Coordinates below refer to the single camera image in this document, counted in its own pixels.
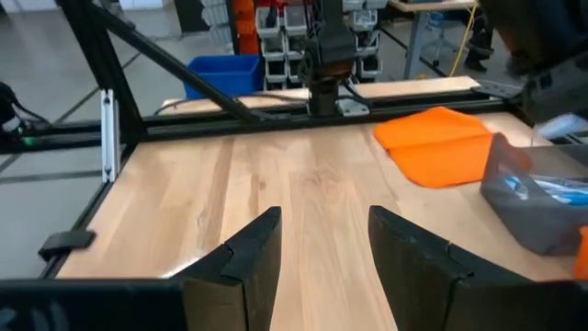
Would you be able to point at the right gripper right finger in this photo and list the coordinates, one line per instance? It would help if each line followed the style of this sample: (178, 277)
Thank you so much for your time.
(413, 276)

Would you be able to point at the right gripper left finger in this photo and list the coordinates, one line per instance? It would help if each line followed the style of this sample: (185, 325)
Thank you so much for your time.
(252, 276)

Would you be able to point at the blue toothbrush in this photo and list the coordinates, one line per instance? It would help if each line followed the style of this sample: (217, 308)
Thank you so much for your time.
(569, 197)
(562, 126)

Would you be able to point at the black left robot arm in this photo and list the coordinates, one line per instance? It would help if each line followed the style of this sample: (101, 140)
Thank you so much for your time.
(333, 46)

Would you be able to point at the grey translucent plastic bin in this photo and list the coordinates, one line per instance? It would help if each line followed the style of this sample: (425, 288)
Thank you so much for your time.
(528, 225)

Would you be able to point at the orange folded cloth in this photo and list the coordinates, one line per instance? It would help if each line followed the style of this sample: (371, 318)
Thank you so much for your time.
(436, 151)

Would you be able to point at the wooden desk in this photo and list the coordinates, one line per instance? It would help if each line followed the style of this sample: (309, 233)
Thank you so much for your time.
(415, 46)

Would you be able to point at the orange perforated plastic basket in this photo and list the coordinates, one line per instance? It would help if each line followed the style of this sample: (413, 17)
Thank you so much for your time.
(582, 257)

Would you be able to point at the blue plastic tote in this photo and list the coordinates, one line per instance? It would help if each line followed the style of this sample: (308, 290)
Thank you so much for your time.
(225, 73)

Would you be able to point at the grey parts drawer cabinet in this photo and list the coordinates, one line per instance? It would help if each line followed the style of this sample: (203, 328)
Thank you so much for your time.
(275, 46)

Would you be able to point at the orange drawer stack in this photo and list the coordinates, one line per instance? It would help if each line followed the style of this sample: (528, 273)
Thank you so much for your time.
(248, 27)

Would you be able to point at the black device green light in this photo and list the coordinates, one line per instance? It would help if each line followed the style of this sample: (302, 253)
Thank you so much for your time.
(14, 124)

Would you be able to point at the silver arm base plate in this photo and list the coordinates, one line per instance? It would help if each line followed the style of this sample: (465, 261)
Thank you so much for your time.
(353, 108)

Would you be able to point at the black frame clip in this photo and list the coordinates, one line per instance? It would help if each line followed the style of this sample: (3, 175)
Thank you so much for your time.
(66, 241)

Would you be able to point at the silver frame bracket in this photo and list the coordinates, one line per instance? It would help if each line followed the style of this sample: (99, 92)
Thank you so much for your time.
(109, 138)

